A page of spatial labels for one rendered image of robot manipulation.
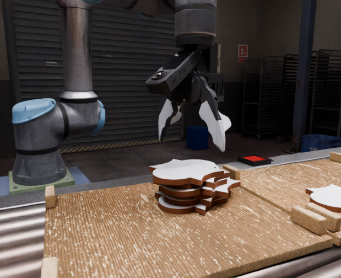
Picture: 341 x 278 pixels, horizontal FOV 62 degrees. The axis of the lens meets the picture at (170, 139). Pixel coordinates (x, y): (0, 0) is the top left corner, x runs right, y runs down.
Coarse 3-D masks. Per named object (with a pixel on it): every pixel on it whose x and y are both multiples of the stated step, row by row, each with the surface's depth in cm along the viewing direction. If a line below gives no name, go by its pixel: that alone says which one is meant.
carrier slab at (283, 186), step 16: (320, 160) 88; (240, 176) 73; (256, 176) 73; (272, 176) 73; (288, 176) 73; (304, 176) 73; (320, 176) 73; (336, 176) 73; (256, 192) 62; (272, 192) 62; (288, 192) 62; (304, 192) 62; (288, 208) 53; (304, 208) 53; (336, 240) 44
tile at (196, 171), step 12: (156, 168) 55; (168, 168) 55; (180, 168) 55; (192, 168) 55; (204, 168) 55; (156, 180) 50; (168, 180) 49; (180, 180) 49; (192, 180) 49; (204, 180) 51
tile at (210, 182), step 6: (216, 168) 59; (228, 174) 56; (210, 180) 51; (216, 180) 54; (174, 186) 51; (180, 186) 50; (186, 186) 50; (192, 186) 50; (198, 186) 51; (210, 186) 51
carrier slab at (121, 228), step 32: (96, 192) 62; (128, 192) 62; (64, 224) 47; (96, 224) 47; (128, 224) 47; (160, 224) 47; (192, 224) 47; (224, 224) 47; (256, 224) 47; (288, 224) 47; (64, 256) 38; (96, 256) 38; (128, 256) 38; (160, 256) 38; (192, 256) 38; (224, 256) 38; (256, 256) 38; (288, 256) 40
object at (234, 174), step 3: (225, 165) 73; (228, 165) 73; (225, 168) 72; (228, 168) 71; (231, 168) 70; (234, 168) 70; (228, 171) 71; (231, 171) 70; (234, 171) 69; (237, 171) 69; (231, 174) 70; (234, 174) 69; (237, 174) 69; (231, 177) 70; (234, 177) 69; (237, 177) 69
